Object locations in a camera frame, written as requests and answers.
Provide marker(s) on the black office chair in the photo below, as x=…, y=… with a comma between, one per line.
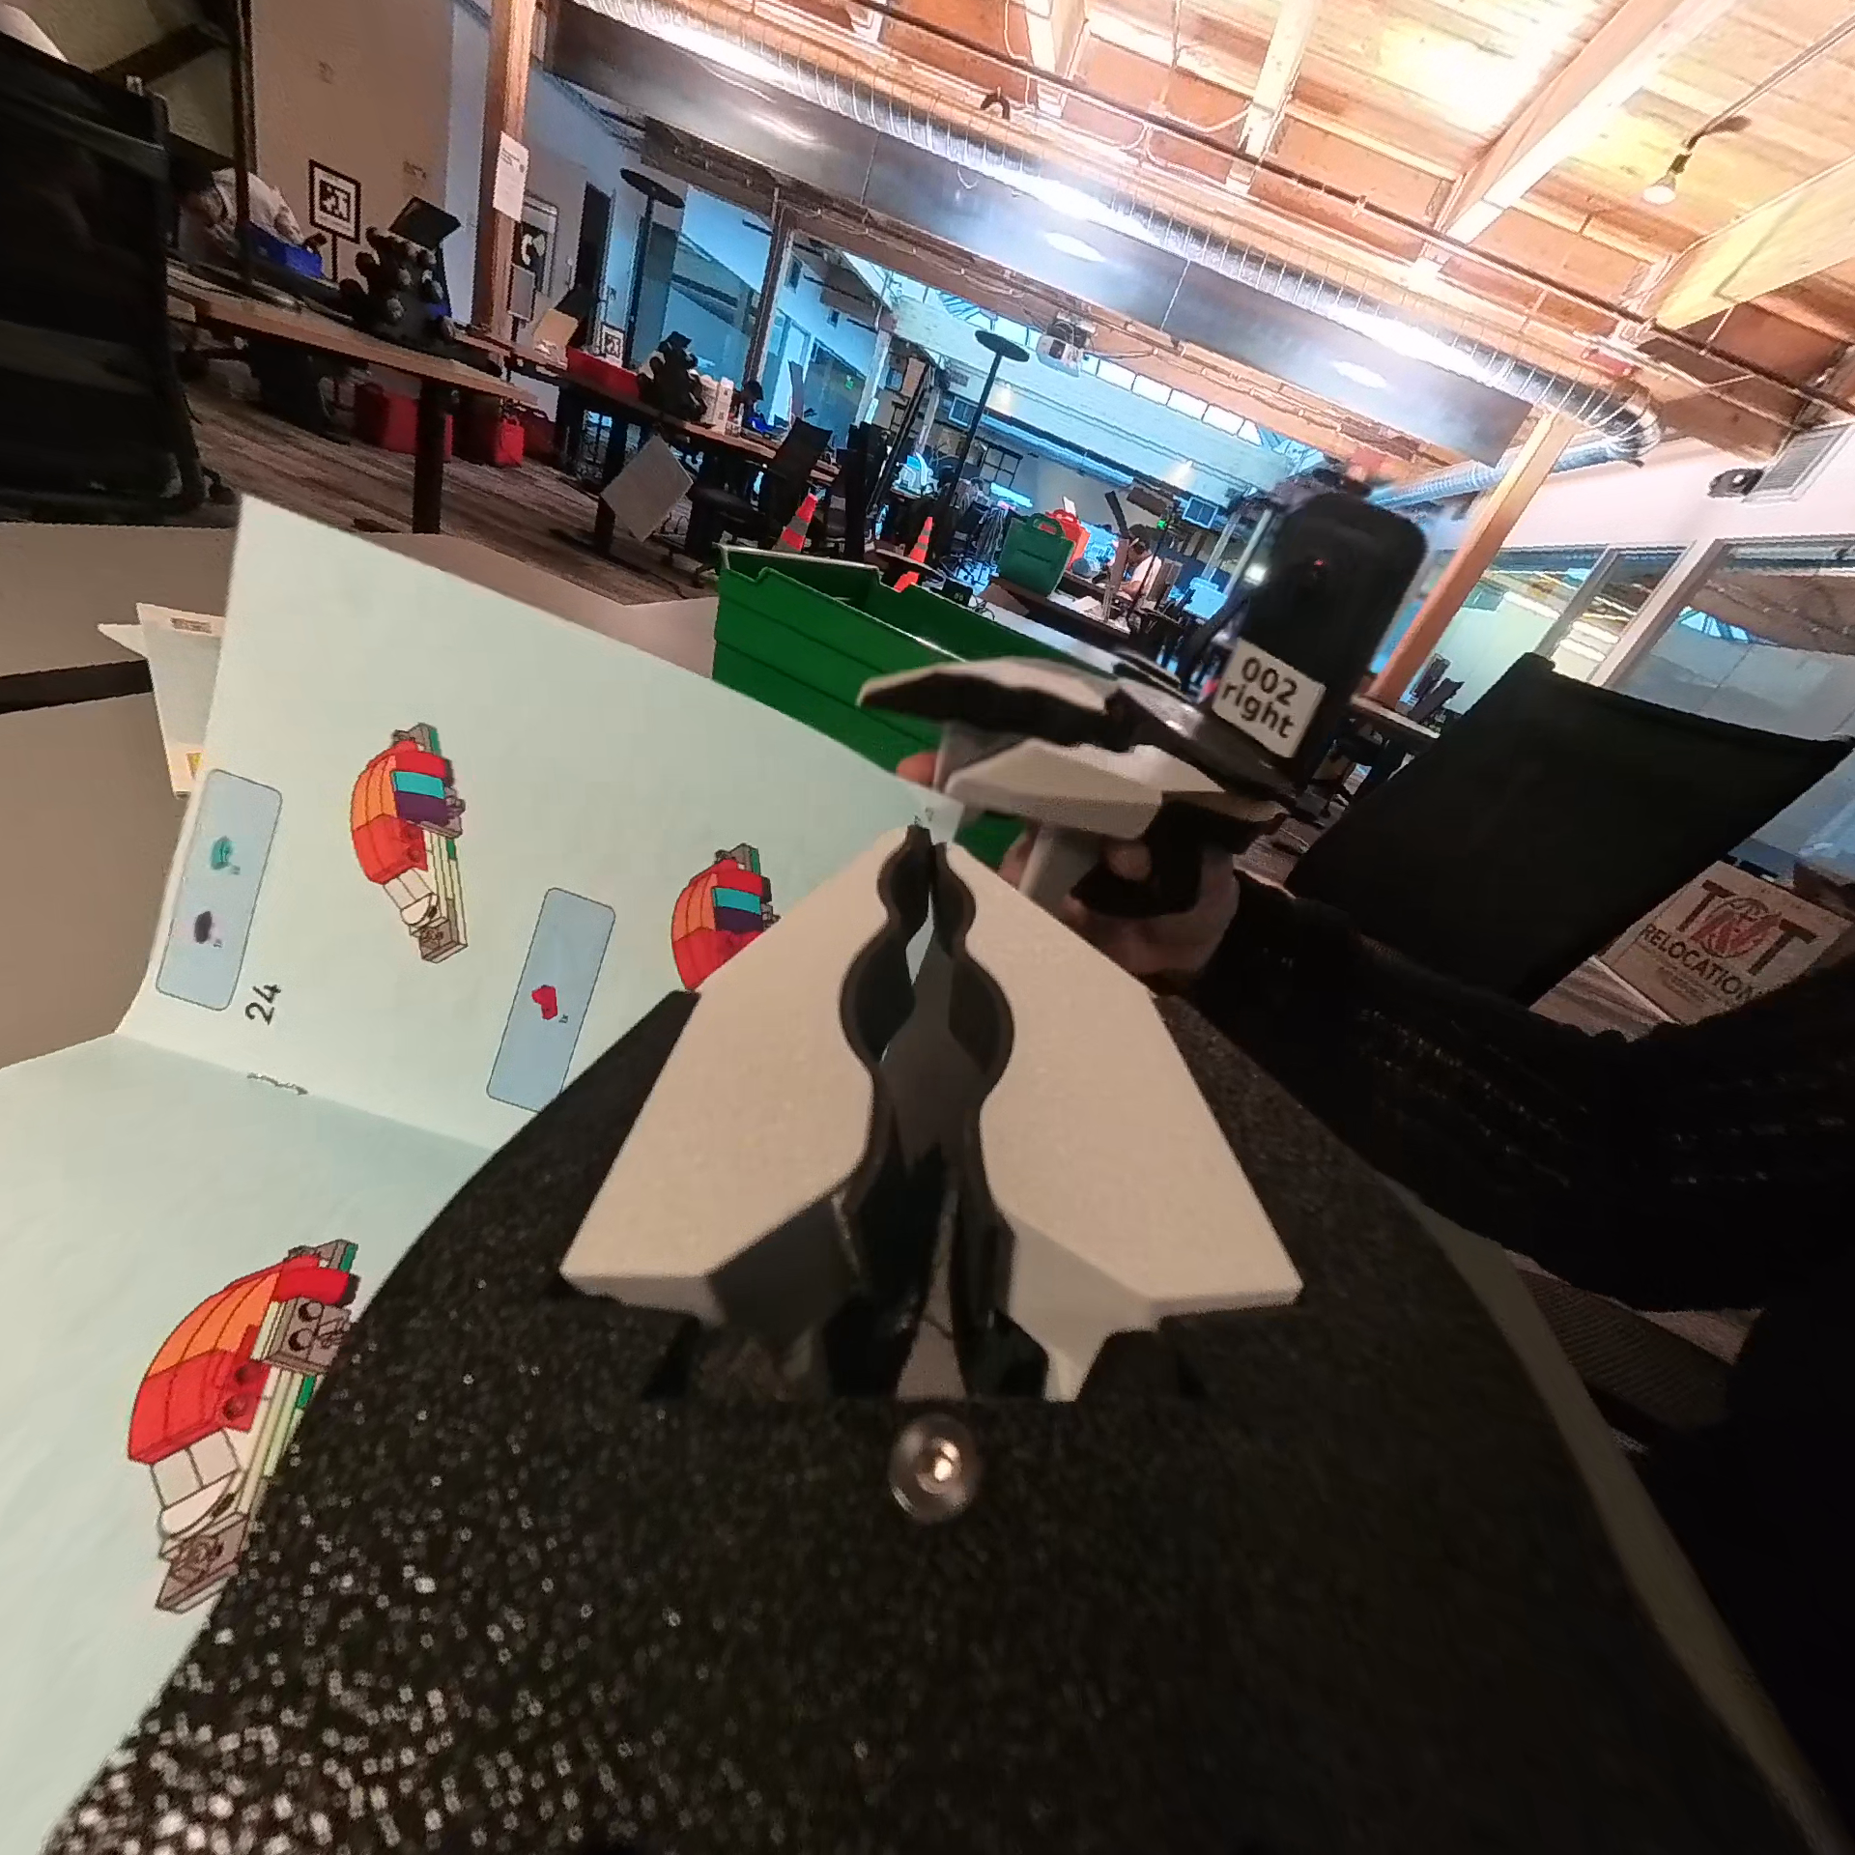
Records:
x=1523, y=826

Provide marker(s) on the orange traffic cone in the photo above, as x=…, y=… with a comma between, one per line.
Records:
x=799, y=528
x=918, y=560

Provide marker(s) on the person's right hand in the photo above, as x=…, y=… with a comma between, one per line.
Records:
x=1174, y=942

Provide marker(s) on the white instruction leaflet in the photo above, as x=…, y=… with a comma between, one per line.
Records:
x=167, y=681

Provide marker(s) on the black white marker sign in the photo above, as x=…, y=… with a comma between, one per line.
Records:
x=334, y=199

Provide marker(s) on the silver ventilation duct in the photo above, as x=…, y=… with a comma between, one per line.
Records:
x=1580, y=427

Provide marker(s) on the wooden table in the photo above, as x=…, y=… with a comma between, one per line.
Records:
x=334, y=330

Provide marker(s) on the printed cardboard box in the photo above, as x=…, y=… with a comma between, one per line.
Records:
x=1709, y=957

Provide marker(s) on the black floor lamp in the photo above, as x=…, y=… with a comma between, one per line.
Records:
x=1002, y=346

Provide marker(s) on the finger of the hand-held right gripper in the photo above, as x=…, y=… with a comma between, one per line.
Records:
x=1002, y=702
x=1088, y=783

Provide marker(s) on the pale blue instruction booklet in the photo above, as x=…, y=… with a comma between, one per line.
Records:
x=506, y=697

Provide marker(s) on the ceiling spotlight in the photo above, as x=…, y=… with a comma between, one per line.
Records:
x=1666, y=178

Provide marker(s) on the green plastic bin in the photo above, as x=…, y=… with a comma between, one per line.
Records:
x=811, y=638
x=1040, y=547

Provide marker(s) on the black cabinet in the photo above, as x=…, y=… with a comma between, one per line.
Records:
x=87, y=290

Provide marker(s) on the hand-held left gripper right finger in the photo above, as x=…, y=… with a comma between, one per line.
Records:
x=1145, y=1159

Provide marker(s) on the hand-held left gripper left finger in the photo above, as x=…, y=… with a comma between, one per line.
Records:
x=725, y=1145

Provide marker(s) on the red storage crate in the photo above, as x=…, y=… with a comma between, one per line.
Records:
x=494, y=435
x=403, y=420

